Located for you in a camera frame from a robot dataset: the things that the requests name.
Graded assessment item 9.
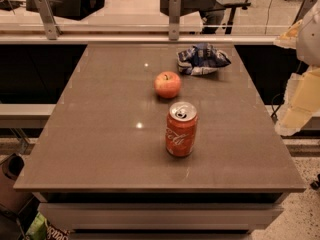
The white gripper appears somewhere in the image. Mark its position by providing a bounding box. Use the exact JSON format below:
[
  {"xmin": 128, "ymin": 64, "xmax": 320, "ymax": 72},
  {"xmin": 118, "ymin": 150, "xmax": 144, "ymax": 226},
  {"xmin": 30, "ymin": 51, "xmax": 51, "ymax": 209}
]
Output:
[{"xmin": 273, "ymin": 0, "xmax": 320, "ymax": 136}]

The blue chip bag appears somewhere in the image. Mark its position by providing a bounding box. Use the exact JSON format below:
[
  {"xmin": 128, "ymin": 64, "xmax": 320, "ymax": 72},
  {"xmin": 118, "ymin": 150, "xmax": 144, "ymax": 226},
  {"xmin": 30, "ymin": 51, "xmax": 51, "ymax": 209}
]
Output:
[{"xmin": 177, "ymin": 43, "xmax": 231, "ymax": 76}]

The green snack bag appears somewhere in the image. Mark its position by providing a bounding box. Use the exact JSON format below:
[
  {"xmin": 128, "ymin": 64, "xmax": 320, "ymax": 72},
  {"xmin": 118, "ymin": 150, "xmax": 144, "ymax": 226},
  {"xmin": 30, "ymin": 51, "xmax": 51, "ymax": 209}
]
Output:
[{"xmin": 25, "ymin": 213, "xmax": 70, "ymax": 240}]

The red soda can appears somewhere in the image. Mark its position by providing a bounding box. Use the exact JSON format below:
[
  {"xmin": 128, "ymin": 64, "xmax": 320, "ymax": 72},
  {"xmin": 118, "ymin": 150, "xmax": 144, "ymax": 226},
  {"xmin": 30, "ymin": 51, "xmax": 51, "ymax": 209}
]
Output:
[{"xmin": 165, "ymin": 102, "xmax": 198, "ymax": 158}]

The red apple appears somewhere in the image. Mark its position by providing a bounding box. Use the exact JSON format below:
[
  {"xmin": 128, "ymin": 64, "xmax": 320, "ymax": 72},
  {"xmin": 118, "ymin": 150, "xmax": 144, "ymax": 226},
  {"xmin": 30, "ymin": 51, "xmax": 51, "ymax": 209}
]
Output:
[{"xmin": 154, "ymin": 71, "xmax": 181, "ymax": 99}]

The brown bin at left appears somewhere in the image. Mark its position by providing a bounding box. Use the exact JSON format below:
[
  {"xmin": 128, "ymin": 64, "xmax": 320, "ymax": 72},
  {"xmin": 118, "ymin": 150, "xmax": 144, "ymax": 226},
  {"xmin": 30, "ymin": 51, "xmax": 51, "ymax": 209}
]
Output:
[{"xmin": 0, "ymin": 154, "xmax": 35, "ymax": 218}]

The black cable on floor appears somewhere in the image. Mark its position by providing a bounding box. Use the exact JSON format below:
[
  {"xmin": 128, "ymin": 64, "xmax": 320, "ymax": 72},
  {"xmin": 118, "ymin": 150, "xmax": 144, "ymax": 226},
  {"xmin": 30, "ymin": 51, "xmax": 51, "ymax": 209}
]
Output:
[{"xmin": 270, "ymin": 92, "xmax": 286, "ymax": 119}]

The right metal glass bracket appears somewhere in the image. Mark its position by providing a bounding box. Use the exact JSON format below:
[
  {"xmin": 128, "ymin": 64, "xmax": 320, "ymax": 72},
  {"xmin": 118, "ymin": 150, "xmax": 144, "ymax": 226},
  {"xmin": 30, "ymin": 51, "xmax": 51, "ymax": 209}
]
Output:
[{"xmin": 294, "ymin": 0, "xmax": 319, "ymax": 23}]

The metal glass bracket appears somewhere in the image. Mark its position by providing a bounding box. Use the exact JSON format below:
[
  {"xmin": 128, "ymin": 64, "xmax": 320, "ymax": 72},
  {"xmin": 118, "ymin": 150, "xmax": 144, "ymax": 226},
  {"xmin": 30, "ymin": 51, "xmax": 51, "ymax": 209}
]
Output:
[
  {"xmin": 294, "ymin": 0, "xmax": 319, "ymax": 23},
  {"xmin": 168, "ymin": 0, "xmax": 181, "ymax": 41},
  {"xmin": 33, "ymin": 0, "xmax": 61, "ymax": 40}
]

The middle metal glass bracket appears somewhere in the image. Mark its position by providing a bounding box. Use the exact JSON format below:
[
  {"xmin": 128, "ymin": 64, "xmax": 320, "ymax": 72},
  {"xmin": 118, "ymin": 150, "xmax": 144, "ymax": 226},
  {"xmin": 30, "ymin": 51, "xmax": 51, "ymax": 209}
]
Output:
[{"xmin": 168, "ymin": 0, "xmax": 181, "ymax": 41}]

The left metal glass bracket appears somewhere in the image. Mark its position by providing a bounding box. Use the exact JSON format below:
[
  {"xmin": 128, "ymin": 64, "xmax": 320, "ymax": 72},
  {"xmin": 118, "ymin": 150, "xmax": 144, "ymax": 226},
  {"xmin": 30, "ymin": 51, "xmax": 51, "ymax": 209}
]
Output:
[{"xmin": 33, "ymin": 0, "xmax": 61, "ymax": 40}]

